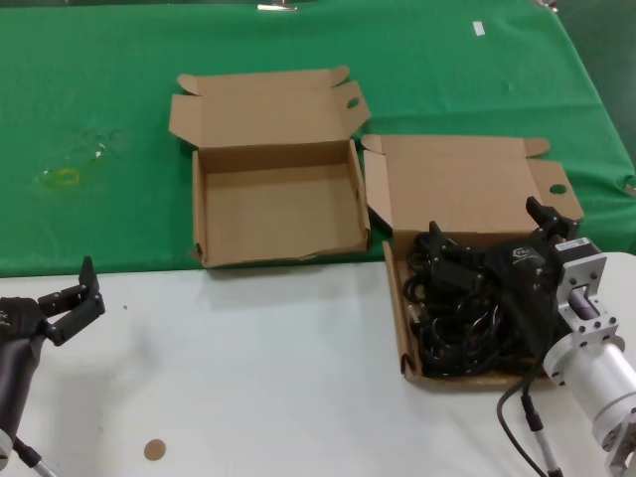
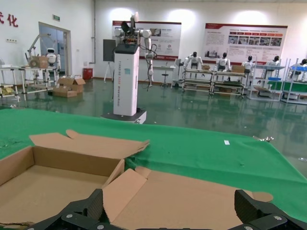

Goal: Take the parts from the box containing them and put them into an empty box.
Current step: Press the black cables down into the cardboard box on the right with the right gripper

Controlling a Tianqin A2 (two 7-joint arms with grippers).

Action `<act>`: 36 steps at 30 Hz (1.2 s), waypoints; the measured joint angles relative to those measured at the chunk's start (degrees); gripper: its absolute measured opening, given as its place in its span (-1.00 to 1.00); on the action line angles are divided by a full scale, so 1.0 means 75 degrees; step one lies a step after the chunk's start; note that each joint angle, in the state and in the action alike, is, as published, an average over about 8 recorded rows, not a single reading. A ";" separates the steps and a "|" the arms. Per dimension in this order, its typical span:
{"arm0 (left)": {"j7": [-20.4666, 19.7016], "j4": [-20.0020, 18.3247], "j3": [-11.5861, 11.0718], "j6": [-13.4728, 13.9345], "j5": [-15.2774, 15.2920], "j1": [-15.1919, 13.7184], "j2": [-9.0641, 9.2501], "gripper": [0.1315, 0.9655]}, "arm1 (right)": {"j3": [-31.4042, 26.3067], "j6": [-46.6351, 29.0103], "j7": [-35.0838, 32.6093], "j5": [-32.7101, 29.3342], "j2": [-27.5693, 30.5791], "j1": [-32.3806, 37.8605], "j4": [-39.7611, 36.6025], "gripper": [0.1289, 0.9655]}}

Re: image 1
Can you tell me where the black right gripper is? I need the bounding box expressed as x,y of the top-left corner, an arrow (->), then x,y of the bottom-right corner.
427,195 -> 582,358

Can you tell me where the green table cloth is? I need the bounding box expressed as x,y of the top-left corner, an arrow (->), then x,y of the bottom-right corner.
0,0 -> 636,278

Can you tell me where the empty open cardboard box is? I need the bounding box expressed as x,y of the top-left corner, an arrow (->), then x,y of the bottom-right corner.
167,64 -> 373,270

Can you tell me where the left arm cable silver connector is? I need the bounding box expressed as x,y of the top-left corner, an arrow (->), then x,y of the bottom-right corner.
11,434 -> 57,477

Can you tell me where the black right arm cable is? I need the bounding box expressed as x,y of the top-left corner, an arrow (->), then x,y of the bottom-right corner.
496,357 -> 551,477

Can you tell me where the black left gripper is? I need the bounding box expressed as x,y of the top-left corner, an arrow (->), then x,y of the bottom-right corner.
0,255 -> 106,347

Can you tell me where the right arm cable silver connector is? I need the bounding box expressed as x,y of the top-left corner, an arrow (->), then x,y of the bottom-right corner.
520,395 -> 563,477

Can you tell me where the arm cable silver connector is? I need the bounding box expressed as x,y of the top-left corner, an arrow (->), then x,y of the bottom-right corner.
11,434 -> 57,477
520,395 -> 563,477

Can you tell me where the cardboard box with cables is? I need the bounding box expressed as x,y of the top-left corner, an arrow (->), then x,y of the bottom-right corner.
361,132 -> 586,393

